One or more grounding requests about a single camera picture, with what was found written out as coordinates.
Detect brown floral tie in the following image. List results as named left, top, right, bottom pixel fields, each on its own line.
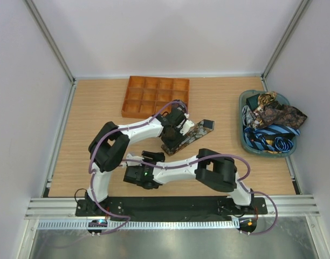
left=161, top=119, right=215, bottom=156

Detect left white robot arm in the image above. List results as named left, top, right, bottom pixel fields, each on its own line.
left=87, top=107, right=194, bottom=216

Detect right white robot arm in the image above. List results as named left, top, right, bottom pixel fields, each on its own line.
left=123, top=148, right=255, bottom=214

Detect orange compartment tray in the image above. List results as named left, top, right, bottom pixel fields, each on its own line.
left=121, top=76, right=190, bottom=119

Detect grey patterned tie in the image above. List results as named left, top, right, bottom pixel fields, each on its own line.
left=242, top=105, right=262, bottom=128

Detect teal plastic basket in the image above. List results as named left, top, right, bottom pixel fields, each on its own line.
left=238, top=90, right=300, bottom=158

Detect dark green tie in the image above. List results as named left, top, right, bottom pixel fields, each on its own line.
left=246, top=94, right=260, bottom=111

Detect blue striped tie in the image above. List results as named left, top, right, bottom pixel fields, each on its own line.
left=243, top=125, right=300, bottom=153

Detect gold patterned tie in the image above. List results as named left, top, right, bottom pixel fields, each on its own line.
left=252, top=92, right=277, bottom=111

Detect dark brown paisley tie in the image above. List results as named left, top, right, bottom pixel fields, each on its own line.
left=253, top=104, right=307, bottom=130

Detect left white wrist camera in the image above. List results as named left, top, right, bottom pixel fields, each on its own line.
left=177, top=113, right=195, bottom=135

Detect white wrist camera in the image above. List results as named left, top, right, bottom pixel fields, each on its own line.
left=177, top=113, right=195, bottom=135
left=126, top=153, right=144, bottom=166

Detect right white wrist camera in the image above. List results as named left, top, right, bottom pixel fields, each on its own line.
left=126, top=153, right=144, bottom=166

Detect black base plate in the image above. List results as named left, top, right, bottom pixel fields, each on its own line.
left=75, top=195, right=268, bottom=222

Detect white slotted cable duct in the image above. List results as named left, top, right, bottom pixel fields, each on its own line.
left=38, top=219, right=239, bottom=230

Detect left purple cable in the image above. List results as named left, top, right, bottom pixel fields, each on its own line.
left=88, top=99, right=189, bottom=233

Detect aluminium frame rail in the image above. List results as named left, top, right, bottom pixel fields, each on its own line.
left=264, top=194, right=321, bottom=216

